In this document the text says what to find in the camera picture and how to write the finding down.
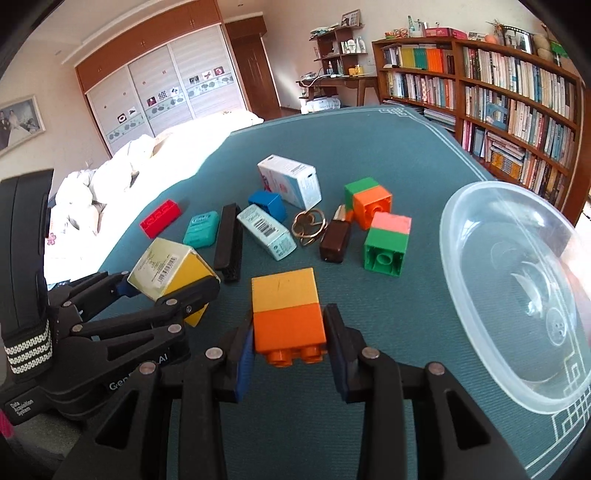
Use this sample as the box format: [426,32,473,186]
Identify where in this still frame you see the green orange toy block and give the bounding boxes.
[345,177,394,230]

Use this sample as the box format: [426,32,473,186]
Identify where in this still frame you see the brown lipstick tube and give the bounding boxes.
[320,204,352,264]

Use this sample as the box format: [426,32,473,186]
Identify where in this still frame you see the pale green barcode box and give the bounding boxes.
[238,204,297,261]

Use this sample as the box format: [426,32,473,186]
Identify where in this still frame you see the yellow ointment box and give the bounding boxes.
[127,238,221,301]

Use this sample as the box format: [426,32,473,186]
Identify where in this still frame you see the brown wooden door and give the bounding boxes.
[225,15,281,120]

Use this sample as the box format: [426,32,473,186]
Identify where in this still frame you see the gold pearl brooch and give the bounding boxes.
[290,208,328,247]

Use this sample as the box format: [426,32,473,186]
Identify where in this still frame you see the wooden desk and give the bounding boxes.
[297,75,380,107]

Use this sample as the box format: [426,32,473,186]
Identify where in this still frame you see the teal table cloth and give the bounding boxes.
[151,107,590,479]

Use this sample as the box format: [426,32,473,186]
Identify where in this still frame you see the wooden bookshelf with books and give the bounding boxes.
[372,28,590,223]

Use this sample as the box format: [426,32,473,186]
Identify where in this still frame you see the red toy brick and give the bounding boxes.
[139,200,181,239]

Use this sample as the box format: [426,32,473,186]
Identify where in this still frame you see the white bedding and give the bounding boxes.
[44,110,263,285]

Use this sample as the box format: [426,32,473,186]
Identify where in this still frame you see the clear plastic bowl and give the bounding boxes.
[440,181,590,414]

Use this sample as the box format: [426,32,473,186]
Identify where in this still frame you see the white sliding wardrobe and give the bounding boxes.
[75,1,249,154]

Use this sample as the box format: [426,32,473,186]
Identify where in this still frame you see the yellow orange toy block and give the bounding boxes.
[252,268,327,368]

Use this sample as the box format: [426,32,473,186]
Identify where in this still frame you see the small wooden shelf unit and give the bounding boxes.
[310,25,367,77]

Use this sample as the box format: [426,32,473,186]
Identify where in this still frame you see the long black case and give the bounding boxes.
[213,203,243,284]

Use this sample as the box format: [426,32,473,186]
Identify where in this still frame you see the red green toy block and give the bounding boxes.
[363,212,412,277]

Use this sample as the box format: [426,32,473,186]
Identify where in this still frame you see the blue toy brick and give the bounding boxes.
[249,190,287,223]

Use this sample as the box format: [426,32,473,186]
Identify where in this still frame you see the white blue medicine box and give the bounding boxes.
[257,154,322,211]

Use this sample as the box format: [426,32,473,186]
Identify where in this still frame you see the framed wedding photo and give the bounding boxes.
[1,95,45,155]

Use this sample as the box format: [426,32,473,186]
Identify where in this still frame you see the teal Glide floss box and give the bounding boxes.
[182,211,219,249]

